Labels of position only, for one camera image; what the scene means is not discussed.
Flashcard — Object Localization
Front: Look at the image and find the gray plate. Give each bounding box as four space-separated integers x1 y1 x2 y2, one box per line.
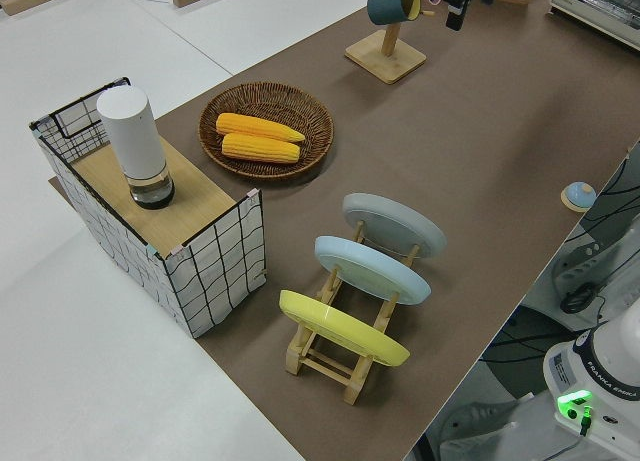
342 192 448 262

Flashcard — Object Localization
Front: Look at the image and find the light blue plate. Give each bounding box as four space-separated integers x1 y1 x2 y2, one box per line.
313 235 432 307

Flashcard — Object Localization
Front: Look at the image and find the yellow plate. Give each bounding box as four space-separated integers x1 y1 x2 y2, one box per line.
278 289 412 368

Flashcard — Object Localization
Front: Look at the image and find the wooden plate rack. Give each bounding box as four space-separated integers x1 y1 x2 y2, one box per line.
284 219 421 406

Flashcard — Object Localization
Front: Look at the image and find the dark blue mug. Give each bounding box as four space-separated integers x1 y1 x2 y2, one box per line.
366 0 424 27

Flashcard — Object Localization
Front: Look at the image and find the wooden mug tree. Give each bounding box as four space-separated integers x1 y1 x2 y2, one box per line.
343 0 434 86

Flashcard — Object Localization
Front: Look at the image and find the white toaster oven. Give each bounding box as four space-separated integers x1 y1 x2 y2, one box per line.
545 0 640 52

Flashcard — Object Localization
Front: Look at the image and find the brown table mat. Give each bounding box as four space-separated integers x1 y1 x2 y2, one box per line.
47 0 640 461

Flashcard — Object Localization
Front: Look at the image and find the brown wicker basket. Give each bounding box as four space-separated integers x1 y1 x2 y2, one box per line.
198 82 335 182

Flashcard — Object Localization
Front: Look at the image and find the yellow corn cob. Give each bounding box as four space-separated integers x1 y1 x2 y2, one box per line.
215 112 307 144
221 132 302 164

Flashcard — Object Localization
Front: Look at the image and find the white cylindrical bottle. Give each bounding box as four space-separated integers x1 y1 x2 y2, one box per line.
96 85 176 211

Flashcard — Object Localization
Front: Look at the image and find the coiled black cable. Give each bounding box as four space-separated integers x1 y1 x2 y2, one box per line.
559 280 600 315

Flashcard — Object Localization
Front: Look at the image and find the wooden shelf with wire grid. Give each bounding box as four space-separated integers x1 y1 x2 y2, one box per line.
28 76 266 340

